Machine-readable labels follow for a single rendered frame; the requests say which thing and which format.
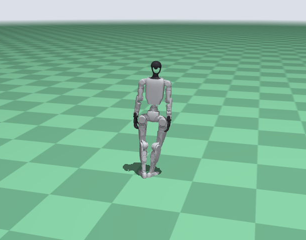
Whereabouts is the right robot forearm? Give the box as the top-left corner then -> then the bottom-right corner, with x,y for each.
166,98 -> 172,119

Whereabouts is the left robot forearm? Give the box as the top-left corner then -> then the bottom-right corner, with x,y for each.
134,95 -> 141,116

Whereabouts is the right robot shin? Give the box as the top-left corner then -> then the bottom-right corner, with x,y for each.
149,144 -> 161,174

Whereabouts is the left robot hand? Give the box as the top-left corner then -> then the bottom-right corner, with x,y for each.
133,112 -> 139,129

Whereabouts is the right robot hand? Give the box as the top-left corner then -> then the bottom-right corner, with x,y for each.
164,116 -> 171,132

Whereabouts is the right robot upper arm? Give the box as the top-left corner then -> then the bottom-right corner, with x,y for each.
164,79 -> 172,104

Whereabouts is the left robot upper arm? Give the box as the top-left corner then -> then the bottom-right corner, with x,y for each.
137,78 -> 146,101

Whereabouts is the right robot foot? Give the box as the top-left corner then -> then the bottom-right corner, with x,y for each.
147,171 -> 160,178

